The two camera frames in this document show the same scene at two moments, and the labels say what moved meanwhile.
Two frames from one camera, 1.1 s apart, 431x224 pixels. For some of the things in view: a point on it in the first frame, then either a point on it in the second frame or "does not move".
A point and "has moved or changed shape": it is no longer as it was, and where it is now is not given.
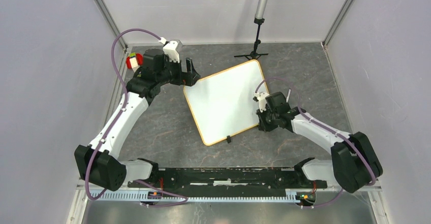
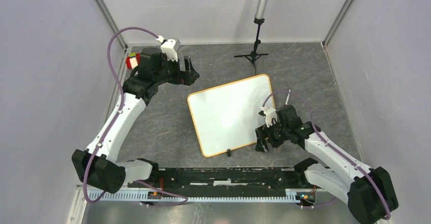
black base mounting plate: x=234 y=178 does not move
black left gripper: x=188 y=78 does not move
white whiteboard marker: x=288 y=95 does not move
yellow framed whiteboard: x=223 y=103 has moved or changed shape
